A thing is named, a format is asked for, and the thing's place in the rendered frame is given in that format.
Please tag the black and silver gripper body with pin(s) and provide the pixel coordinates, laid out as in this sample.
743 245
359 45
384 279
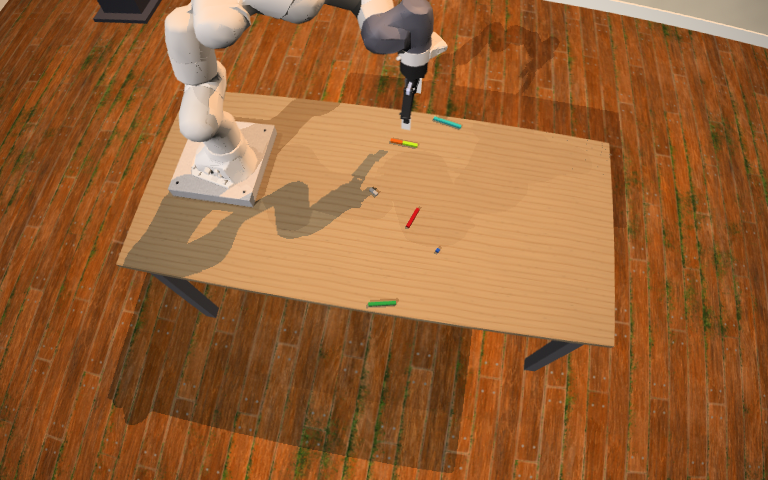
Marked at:
413 73

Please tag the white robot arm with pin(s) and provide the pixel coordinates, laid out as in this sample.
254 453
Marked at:
407 29

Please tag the turquoise rod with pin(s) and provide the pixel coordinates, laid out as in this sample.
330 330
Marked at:
447 122

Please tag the red rod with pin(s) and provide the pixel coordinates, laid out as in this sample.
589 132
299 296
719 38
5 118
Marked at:
412 217

